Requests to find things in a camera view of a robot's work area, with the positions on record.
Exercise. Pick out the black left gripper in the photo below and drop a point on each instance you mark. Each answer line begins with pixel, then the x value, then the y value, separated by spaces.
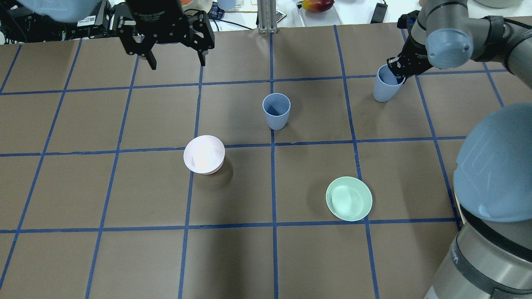
pixel 157 16

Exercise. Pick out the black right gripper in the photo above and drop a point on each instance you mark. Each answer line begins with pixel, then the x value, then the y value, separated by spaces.
pixel 412 54

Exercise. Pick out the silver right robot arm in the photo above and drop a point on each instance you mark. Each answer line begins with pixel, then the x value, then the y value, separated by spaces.
pixel 490 257

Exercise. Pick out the black power adapter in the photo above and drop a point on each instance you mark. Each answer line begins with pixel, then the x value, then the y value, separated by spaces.
pixel 380 11

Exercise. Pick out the metal tray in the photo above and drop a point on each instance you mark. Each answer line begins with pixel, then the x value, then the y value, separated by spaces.
pixel 316 19

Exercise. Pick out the red mango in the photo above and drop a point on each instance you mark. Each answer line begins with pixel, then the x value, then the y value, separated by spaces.
pixel 317 5

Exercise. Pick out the pink bowl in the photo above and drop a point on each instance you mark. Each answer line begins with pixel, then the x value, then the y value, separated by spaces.
pixel 204 155

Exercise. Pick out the remote control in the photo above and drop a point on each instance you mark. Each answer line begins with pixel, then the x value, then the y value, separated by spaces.
pixel 280 15

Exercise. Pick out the green bowl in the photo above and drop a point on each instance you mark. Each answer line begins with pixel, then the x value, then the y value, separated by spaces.
pixel 349 198

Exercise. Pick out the aluminium frame post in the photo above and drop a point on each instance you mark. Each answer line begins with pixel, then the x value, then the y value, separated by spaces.
pixel 267 17

